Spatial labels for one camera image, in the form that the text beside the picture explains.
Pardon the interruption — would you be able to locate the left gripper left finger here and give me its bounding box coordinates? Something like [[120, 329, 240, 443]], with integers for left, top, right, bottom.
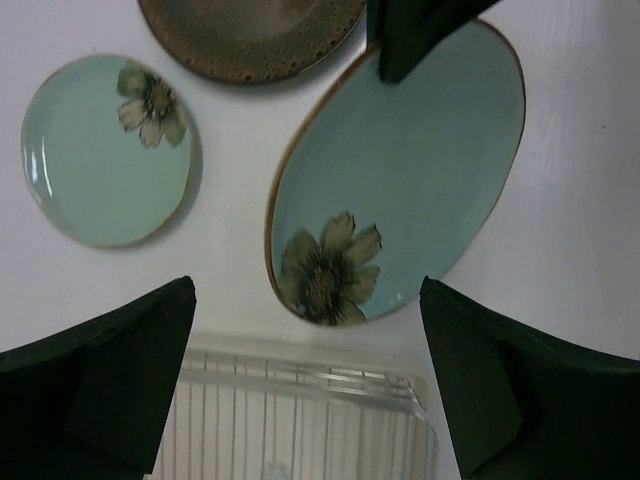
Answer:
[[1, 276, 195, 479]]

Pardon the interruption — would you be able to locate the teal flower plate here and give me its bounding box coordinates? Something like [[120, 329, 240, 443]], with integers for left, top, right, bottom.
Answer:
[[264, 20, 526, 327], [21, 54, 201, 248]]

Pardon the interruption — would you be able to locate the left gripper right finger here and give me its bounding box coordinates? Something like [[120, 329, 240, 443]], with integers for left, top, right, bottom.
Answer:
[[420, 278, 639, 479]]

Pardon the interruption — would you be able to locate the white rack drip tray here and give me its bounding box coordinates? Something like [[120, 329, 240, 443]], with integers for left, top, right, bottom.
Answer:
[[152, 332, 441, 480]]

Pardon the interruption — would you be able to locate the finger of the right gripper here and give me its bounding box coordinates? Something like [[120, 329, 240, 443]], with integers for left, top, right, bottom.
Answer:
[[367, 0, 498, 83]]

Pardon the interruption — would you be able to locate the brown speckled plate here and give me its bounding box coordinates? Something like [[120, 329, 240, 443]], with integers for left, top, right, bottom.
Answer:
[[138, 0, 366, 85]]

